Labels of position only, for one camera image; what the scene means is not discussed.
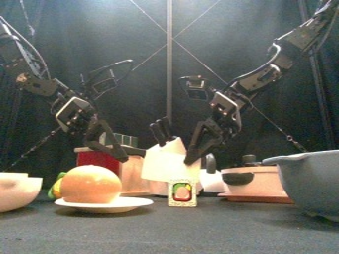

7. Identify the toy sushi roll piece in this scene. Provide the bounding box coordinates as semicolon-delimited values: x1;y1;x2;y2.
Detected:
167;179;199;208

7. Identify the dark green block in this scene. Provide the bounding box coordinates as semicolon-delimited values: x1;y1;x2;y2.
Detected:
99;131;140;149

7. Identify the red box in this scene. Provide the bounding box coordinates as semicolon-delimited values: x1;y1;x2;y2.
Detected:
74;146;123;174

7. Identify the white knife block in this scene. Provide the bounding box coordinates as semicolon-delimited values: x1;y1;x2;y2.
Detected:
139;136;205;196

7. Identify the beige wooden box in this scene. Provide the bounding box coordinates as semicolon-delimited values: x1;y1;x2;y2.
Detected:
118;154;154;196

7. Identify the white toy kettle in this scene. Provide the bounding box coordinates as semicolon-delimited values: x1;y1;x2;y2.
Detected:
199;168;229;194

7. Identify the orange toy fruit ball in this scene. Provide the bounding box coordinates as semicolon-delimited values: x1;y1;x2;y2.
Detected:
60;164;123;204

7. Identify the pink toy pot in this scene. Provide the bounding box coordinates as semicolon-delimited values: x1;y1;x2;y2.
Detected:
221;167;289;196

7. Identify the green yellow toy vegetable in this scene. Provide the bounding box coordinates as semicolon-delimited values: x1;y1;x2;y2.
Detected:
47;171;70;200

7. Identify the white plate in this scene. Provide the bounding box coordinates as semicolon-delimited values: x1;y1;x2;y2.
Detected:
54;195;155;214

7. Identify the orange wooden tray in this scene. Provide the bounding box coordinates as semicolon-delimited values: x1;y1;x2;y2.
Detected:
218;191;295;205

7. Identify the white bowl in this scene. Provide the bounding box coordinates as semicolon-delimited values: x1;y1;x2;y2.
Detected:
0;172;44;213

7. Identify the grey plastic bowl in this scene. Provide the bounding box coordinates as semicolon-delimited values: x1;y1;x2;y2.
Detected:
261;149;339;222

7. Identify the black knife handle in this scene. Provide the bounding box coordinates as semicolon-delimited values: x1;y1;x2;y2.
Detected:
148;120;167;148
159;115;179;144

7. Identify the diagonal brace wire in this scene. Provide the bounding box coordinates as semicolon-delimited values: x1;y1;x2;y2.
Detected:
128;0;310;153
3;0;223;173

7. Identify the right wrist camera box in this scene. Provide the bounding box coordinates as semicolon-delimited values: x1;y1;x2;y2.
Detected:
178;74;214;102

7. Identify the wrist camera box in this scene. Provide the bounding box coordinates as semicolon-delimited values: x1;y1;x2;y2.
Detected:
82;59;135;100
178;74;214;102

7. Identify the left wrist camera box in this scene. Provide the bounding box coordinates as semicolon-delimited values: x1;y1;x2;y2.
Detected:
82;59;135;100

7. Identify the grey metal frame pole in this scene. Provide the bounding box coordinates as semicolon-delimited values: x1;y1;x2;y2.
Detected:
166;0;174;124

